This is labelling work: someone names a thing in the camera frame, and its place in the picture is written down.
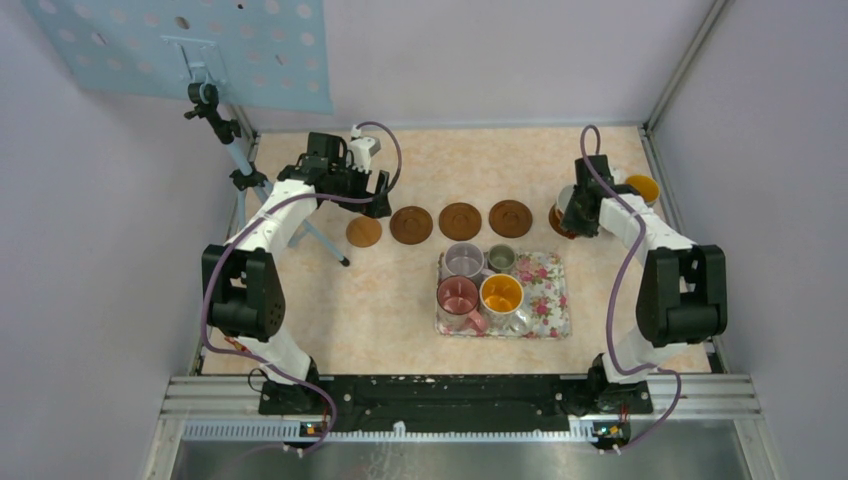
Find brown coaster five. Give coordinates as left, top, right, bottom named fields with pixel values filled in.
left=548, top=204, right=577, bottom=240

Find blue perforated board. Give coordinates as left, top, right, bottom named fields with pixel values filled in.
left=24, top=0, right=334, bottom=114

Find white cup red handle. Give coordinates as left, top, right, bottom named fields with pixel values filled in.
left=555, top=184, right=575, bottom=218

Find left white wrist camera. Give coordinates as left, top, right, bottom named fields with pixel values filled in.
left=348, top=125, right=381, bottom=174

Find brown coaster one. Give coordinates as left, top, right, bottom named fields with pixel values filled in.
left=389, top=206, right=433, bottom=245

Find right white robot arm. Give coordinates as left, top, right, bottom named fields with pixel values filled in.
left=560, top=155, right=728, bottom=416

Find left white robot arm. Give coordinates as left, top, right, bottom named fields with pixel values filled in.
left=201, top=128, right=397, bottom=414

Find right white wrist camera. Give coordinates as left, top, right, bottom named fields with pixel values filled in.
left=611, top=168, right=627, bottom=188

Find brown coaster two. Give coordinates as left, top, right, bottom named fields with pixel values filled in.
left=438, top=202, right=482, bottom=241

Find blue mug yellow inside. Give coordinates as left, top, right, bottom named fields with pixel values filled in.
left=625, top=175, right=661, bottom=207

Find small grey-green cup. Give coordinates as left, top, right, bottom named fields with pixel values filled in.
left=486, top=244, right=518, bottom=274

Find brown coaster three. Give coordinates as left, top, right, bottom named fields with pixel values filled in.
left=488, top=199, right=533, bottom=239

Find pink mug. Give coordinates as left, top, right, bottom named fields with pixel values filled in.
left=436, top=275, right=488, bottom=335

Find floral tray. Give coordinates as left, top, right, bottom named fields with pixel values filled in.
left=434, top=251, right=572, bottom=340

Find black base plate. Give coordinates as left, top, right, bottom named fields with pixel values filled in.
left=258, top=373, right=654, bottom=433

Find lilac mug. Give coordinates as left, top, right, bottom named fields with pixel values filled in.
left=440, top=242, right=495, bottom=284

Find light brown small coaster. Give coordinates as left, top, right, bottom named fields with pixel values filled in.
left=345, top=216, right=383, bottom=248

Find aluminium frame rail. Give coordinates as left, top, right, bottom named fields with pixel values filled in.
left=144, top=374, right=787, bottom=479

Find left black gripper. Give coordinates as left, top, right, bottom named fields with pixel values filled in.
left=328, top=156, right=390, bottom=218

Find glass mug orange inside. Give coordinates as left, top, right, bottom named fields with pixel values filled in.
left=480, top=273, right=532, bottom=336

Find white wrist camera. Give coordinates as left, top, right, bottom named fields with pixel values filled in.
left=611, top=168, right=627, bottom=188
left=348, top=125, right=381, bottom=174

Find blue tripod stand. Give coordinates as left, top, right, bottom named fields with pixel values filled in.
left=183, top=80, right=351, bottom=268

